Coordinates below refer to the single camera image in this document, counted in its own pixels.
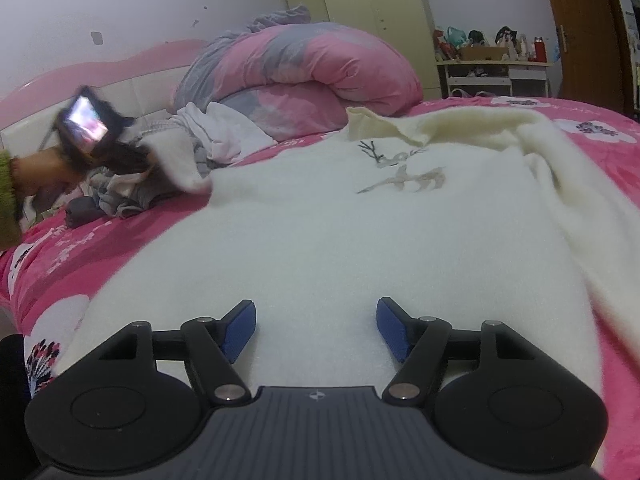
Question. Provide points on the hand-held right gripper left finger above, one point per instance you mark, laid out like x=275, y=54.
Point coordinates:
x=240, y=330

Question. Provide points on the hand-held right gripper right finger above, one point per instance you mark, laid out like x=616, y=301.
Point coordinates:
x=392, y=330

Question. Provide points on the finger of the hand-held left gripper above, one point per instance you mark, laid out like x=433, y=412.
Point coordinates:
x=125, y=160

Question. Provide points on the white deer print sweater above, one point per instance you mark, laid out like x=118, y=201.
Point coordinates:
x=325, y=240

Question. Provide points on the grey clothes pile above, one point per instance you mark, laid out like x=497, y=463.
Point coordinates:
x=135, y=195

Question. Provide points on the person's left hand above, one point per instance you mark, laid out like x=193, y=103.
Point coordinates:
x=42, y=170

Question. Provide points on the pink white headboard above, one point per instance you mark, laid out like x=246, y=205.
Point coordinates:
x=125, y=85

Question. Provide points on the dark grey cloth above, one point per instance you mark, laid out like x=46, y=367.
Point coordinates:
x=82, y=212

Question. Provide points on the pink floral bed blanket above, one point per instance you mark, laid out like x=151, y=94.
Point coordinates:
x=60, y=260

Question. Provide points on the pink grey rolled quilt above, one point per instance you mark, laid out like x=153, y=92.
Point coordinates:
x=310, y=65

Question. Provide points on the pale yellow wardrobe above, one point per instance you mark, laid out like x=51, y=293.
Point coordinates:
x=360, y=15

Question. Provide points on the white shelf desk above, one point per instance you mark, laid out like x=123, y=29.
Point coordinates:
x=525, y=74

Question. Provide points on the cardboard box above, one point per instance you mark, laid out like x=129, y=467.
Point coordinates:
x=484, y=54

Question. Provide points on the teal plush toy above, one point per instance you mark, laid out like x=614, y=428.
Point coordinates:
x=456, y=36

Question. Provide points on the black white plush toy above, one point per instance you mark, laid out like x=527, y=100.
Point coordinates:
x=505, y=35

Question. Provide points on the red thermos bottle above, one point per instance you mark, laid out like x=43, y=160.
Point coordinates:
x=539, y=50

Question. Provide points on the wooden door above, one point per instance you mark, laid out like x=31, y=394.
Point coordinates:
x=585, y=25

